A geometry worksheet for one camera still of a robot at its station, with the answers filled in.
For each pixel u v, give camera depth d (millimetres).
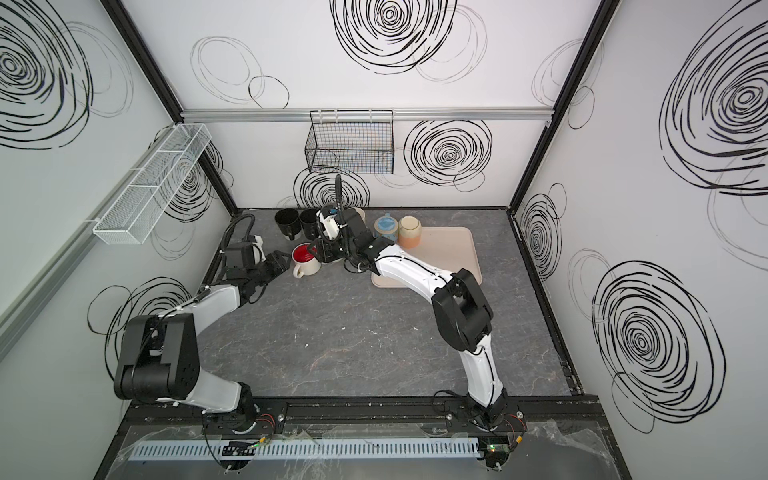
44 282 551
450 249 1082
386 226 996
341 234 673
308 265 970
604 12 721
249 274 728
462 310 507
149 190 712
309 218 1055
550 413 764
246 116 886
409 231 1020
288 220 1059
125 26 725
